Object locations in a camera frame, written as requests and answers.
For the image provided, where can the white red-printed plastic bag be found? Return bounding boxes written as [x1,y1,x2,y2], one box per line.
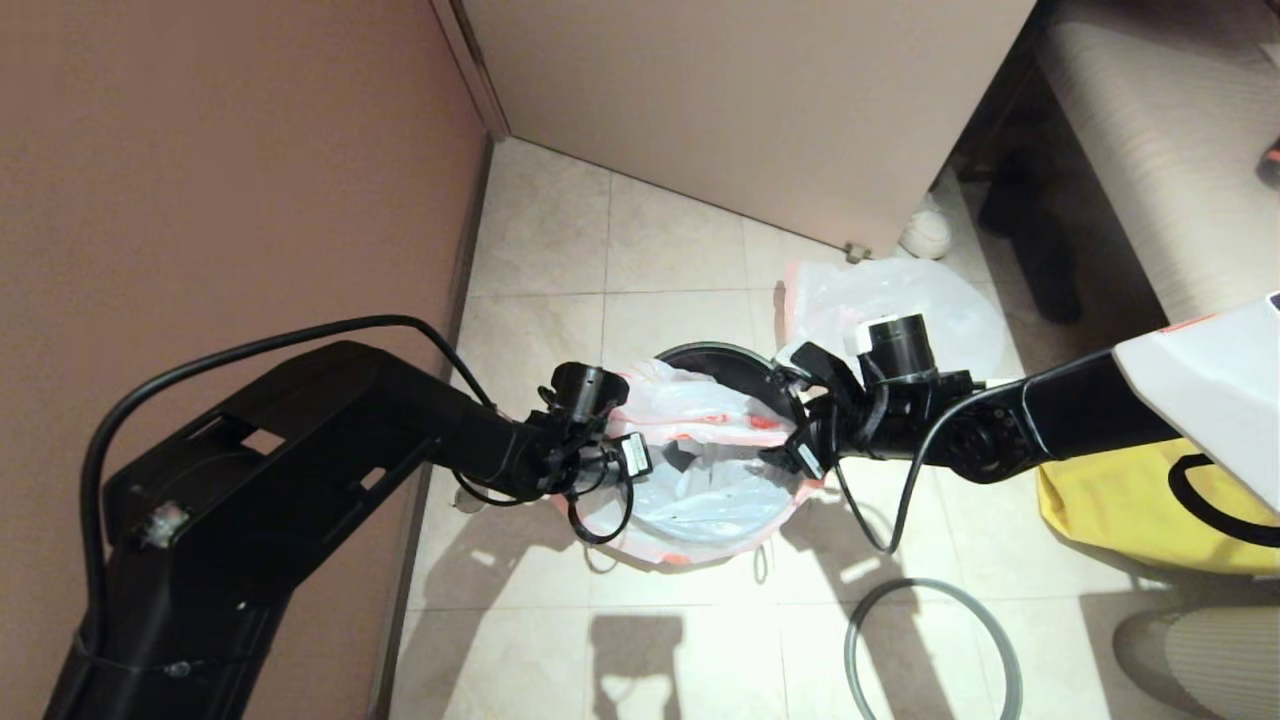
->
[550,358,826,567]

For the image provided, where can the yellow fabric bag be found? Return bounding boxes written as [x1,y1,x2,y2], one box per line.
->
[1038,440,1280,576]

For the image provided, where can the beige woodgrain table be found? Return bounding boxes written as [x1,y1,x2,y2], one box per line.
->
[1035,0,1280,326]

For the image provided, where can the white round fluffy object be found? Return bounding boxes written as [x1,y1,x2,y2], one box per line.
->
[898,193,953,261]

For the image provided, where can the white cabinet door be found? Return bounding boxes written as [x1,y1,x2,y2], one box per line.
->
[455,0,1036,259]

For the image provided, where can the grey door frame strip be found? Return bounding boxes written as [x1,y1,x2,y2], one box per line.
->
[430,0,513,144]

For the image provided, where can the translucent bag with red drawstring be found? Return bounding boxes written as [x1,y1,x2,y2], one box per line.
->
[780,258,1006,381]

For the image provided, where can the black looped gripper cable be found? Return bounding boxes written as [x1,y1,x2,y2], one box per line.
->
[455,468,635,547]

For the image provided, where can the grey bin retaining ring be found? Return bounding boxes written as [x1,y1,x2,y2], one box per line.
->
[843,577,1023,720]

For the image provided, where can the ribbed cream vase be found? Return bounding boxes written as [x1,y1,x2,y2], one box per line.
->
[1112,605,1280,720]

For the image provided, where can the black curved arm cable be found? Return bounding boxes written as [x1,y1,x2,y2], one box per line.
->
[1168,453,1280,549]

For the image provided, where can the black round trash bin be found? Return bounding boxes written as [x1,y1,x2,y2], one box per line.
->
[655,342,801,421]

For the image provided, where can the long black left arm cable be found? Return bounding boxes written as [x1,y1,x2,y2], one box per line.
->
[80,315,501,641]

